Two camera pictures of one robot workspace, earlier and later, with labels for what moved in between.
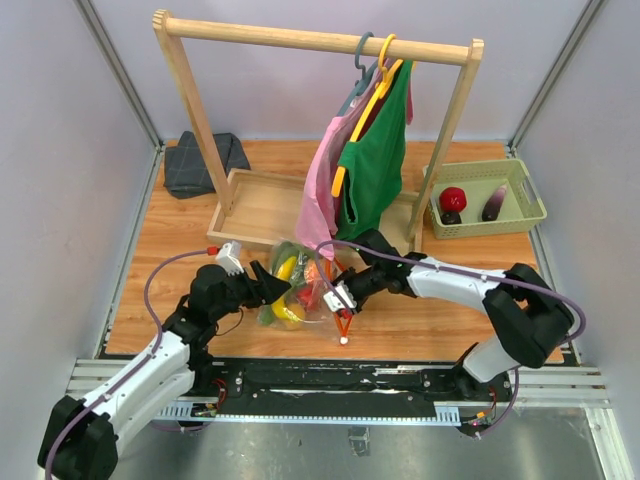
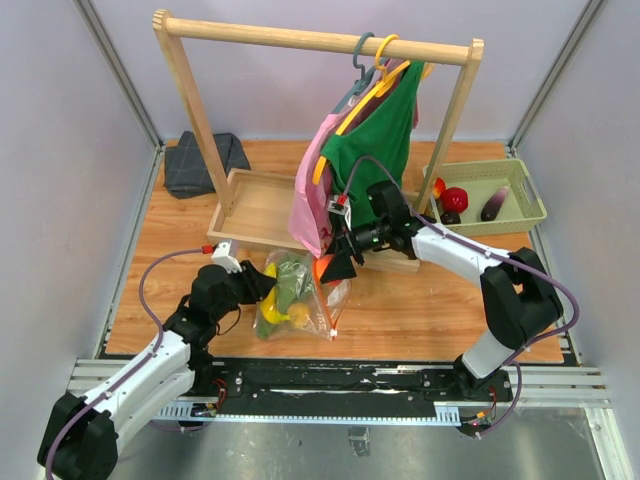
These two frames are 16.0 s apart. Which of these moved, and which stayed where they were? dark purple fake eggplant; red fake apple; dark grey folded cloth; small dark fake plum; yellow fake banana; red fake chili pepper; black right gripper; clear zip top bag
Moved: clear zip top bag; yellow fake banana; red fake chili pepper; black right gripper
Stayed: dark purple fake eggplant; red fake apple; dark grey folded cloth; small dark fake plum
